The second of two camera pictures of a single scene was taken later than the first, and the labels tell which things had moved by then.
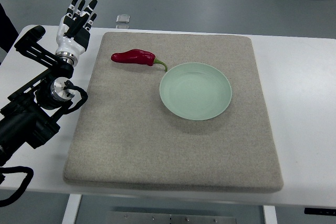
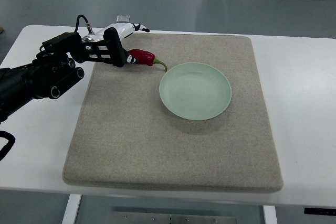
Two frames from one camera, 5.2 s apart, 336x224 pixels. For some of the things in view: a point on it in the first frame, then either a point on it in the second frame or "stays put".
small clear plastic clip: [123, 18] stays put
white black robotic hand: [73, 34] → [115, 36]
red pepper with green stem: [135, 56] stays put
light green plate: [195, 91] stays put
